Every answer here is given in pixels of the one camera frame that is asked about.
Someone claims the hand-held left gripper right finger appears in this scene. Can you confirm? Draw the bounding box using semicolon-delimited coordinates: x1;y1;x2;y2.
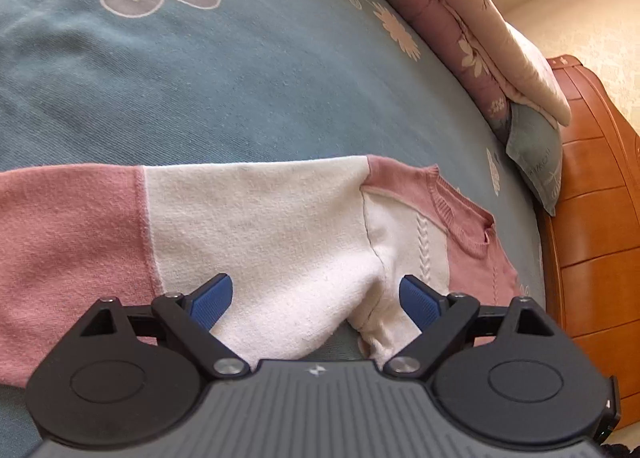
382;273;557;380

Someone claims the blue floral bed sheet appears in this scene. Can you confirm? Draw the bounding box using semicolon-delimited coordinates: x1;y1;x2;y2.
0;0;546;444

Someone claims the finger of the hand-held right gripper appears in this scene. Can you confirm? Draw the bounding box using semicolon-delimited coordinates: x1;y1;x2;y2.
601;376;623;446

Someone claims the folded pink floral quilt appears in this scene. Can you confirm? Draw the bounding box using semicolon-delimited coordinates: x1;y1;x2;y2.
312;0;573;126

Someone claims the wooden bed headboard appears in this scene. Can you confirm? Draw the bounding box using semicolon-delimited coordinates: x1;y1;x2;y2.
535;54;640;389

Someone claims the pink and white sweater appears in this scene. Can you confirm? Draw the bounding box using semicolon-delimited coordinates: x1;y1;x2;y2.
0;154;523;386

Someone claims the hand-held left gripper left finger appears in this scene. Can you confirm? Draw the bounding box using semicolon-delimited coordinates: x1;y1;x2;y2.
79;272;251;380

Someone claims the blue-green floral pillow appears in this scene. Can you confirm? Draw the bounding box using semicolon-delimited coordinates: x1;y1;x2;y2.
505;103;563;216

